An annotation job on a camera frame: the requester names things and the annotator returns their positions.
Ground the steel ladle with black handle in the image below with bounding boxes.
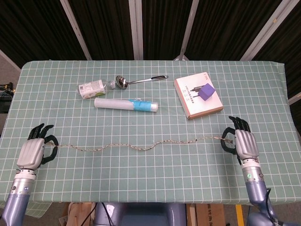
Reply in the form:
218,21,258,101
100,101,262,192
115,74,169,90

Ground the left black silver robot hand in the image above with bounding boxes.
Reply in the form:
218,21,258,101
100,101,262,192
16,123,59,170

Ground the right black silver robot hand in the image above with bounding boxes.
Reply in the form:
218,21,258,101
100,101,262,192
222,116,260,165

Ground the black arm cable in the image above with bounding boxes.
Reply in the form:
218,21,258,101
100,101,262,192
264,187,279,223

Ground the green checked tablecloth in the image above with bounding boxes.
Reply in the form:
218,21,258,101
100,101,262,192
0,60,301,218

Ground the grey partition panel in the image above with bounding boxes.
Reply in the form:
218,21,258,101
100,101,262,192
0,49,22,137

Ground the purple cube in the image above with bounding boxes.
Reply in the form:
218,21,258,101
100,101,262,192
197,83,215,102

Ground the beige black braided rope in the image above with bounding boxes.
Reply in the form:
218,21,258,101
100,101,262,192
50,136,234,152

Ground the wooden table leg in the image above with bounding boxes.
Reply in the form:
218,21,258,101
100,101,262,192
187,203,197,226

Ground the white flat cardboard box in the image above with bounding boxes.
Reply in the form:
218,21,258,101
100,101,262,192
174,72,224,121

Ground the black cable bundle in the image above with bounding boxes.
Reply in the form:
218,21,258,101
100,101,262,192
0,82,15,113

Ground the clear tube with blue label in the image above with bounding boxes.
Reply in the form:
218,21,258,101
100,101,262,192
94,97,158,113

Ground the blue-grey robot torso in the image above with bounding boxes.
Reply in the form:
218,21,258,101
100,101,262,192
94,202,188,226

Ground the clear plastic bottle with label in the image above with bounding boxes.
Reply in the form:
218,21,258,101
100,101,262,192
77,79,116,100

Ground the light plywood frame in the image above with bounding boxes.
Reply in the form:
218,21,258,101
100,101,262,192
58,202,97,226

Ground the white frame post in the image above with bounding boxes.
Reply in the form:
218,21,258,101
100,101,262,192
241,0,301,61
173,0,200,61
60,0,92,61
128,0,143,60
288,92,301,105

